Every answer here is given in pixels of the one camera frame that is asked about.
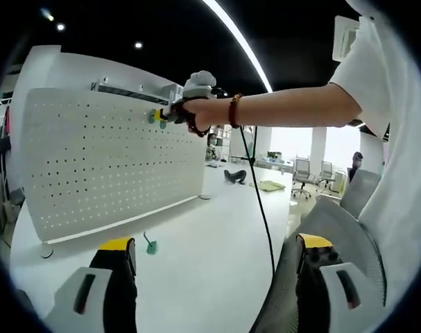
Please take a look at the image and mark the dark bead string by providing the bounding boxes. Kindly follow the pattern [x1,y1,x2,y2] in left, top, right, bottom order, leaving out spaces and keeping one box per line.
[186,119,212,138]

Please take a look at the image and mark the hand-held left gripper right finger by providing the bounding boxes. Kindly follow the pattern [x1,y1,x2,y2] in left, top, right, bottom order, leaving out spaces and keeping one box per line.
[295,232,387,333]

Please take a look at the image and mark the round ceiling downlights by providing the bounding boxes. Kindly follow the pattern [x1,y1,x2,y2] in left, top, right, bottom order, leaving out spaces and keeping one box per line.
[55,22,144,49]

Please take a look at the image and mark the metal storage shelf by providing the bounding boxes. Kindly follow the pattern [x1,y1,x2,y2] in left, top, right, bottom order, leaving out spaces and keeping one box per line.
[91,78,183,105]

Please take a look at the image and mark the black curved object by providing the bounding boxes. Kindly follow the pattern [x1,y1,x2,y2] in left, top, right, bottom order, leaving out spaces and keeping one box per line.
[223,169,248,185]

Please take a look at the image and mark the ceiling light strip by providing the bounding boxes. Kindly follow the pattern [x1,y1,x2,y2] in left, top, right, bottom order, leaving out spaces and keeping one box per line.
[203,0,274,93]

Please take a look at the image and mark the black cable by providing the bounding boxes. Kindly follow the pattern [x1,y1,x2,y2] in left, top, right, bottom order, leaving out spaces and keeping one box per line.
[238,124,277,282]

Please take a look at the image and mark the white perforated mounting plate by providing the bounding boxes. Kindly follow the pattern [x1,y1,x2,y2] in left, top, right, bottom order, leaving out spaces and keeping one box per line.
[19,87,213,259]

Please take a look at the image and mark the green cloth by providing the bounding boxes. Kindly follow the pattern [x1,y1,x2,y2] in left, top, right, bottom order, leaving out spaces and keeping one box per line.
[258,180,286,193]

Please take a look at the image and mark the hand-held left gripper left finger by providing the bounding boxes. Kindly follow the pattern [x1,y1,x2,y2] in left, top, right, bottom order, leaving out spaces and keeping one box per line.
[53,236,139,333]

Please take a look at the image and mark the red bead bracelet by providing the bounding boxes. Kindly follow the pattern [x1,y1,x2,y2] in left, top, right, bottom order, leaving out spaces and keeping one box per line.
[228,92,244,129]

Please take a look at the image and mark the person's right hand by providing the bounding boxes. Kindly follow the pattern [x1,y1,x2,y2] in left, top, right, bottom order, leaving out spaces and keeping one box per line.
[182,99,232,131]

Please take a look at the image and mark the white ceiling air conditioner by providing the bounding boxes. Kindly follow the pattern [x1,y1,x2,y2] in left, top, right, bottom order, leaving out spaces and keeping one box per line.
[333,15,362,63]

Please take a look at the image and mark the white office chair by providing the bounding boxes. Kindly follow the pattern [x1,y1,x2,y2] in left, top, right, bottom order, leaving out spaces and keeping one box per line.
[291,155,318,199]
[317,160,336,194]

